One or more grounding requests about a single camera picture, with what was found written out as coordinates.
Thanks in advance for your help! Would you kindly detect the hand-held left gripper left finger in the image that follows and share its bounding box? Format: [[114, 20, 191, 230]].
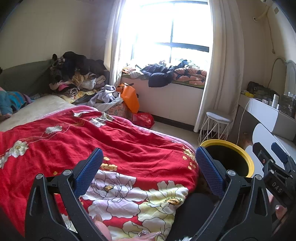
[[24, 148, 109, 241]]

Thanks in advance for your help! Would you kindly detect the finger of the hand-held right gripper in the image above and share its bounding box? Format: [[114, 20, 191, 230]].
[[271, 142, 292, 168], [253, 142, 270, 167]]

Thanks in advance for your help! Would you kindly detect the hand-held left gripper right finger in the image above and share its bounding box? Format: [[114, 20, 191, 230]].
[[195, 146, 273, 241]]

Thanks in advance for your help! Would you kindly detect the yellow rimmed trash bin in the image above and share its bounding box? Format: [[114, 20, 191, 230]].
[[200, 139, 255, 178]]

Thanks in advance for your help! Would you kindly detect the person's right hand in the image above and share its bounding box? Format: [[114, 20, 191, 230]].
[[275, 204, 290, 222]]

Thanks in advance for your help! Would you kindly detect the person's left hand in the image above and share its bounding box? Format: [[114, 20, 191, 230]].
[[94, 219, 162, 241]]

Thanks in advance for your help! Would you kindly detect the white vanity desk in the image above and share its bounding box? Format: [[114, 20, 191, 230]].
[[239, 94, 296, 176]]

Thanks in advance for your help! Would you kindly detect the dark patterned box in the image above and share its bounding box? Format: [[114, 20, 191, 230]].
[[280, 94, 296, 118]]

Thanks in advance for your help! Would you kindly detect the person's black trouser leg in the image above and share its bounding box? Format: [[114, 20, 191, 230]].
[[172, 193, 219, 241]]

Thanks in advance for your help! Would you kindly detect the red floral blanket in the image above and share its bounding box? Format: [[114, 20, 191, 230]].
[[0, 105, 200, 241]]

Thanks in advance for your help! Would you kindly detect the floral fabric storage bag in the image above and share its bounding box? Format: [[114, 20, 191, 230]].
[[105, 102, 133, 121]]

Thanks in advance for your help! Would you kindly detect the vanity mirror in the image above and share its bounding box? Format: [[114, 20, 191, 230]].
[[268, 57, 296, 95]]

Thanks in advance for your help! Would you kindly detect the red plastic bag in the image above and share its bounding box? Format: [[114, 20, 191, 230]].
[[132, 112, 155, 128]]

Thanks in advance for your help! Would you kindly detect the light grey garment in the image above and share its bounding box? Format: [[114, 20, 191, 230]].
[[87, 85, 122, 109]]

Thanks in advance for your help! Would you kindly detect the beige bed mattress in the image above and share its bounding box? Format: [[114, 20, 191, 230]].
[[0, 95, 77, 132]]

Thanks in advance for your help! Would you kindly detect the white window seat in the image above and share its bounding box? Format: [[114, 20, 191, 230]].
[[121, 74, 205, 127]]

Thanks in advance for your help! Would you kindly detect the orange shopping bag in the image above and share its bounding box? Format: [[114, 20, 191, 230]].
[[116, 83, 140, 114]]

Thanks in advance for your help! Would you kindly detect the wide cream curtain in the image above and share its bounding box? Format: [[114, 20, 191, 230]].
[[194, 0, 243, 133]]

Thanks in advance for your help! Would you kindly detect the orange patterned quilt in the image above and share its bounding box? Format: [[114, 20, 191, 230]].
[[173, 66, 207, 85]]

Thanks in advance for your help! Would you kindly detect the blue patterned garment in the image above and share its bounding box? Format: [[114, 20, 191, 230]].
[[0, 90, 29, 116]]

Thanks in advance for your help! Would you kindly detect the dark navy jacket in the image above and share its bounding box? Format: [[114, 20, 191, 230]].
[[140, 64, 176, 88]]

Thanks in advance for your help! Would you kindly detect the orange white cloth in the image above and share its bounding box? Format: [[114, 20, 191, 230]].
[[122, 66, 141, 79]]

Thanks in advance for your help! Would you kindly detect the pile of clothes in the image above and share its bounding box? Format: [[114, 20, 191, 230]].
[[48, 51, 110, 105]]

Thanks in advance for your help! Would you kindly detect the grey bed headboard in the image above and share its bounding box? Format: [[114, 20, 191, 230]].
[[0, 60, 56, 98]]

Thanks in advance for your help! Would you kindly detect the narrow cream curtain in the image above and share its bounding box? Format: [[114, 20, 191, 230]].
[[104, 0, 130, 87]]

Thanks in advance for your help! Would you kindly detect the window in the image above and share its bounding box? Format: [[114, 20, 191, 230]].
[[120, 0, 212, 67]]

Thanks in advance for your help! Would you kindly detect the white cable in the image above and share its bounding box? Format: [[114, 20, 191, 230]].
[[236, 98, 259, 145]]

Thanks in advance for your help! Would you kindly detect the white wire stool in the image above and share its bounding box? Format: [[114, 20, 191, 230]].
[[198, 112, 233, 146]]

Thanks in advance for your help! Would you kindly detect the thin wall cable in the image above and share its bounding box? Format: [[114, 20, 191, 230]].
[[266, 14, 277, 55]]

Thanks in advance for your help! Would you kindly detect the white wall pipe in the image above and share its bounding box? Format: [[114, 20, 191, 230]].
[[252, 5, 271, 22]]

